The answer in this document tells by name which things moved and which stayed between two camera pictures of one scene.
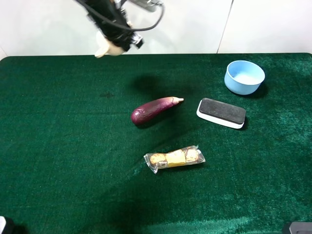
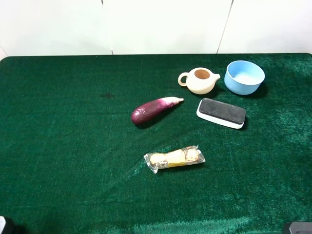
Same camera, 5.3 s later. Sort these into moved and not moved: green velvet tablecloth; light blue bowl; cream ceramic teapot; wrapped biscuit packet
Moved: cream ceramic teapot
Not moved: wrapped biscuit packet; light blue bowl; green velvet tablecloth
